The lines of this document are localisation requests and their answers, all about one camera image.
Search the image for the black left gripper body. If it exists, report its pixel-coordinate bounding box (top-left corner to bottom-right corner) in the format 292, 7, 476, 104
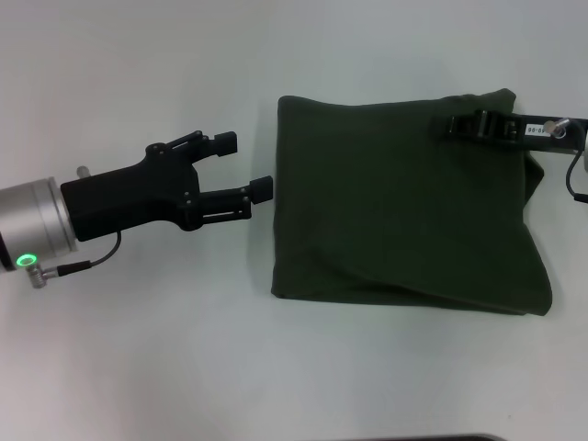
60, 142, 202, 243

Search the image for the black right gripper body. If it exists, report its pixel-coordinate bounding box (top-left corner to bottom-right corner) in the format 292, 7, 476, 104
477, 108, 588, 153

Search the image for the dark green FREE T-shirt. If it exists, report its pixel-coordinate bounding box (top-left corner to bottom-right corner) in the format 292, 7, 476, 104
270, 87, 552, 318

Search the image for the right arm connector cable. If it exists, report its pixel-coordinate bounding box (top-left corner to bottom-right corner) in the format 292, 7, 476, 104
541, 118, 587, 203

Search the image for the arm connector cable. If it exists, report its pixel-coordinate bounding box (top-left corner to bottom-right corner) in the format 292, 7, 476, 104
541, 118, 587, 203
29, 232, 123, 289

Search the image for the left arm connector cable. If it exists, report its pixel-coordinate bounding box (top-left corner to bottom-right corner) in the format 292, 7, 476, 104
29, 232, 123, 289

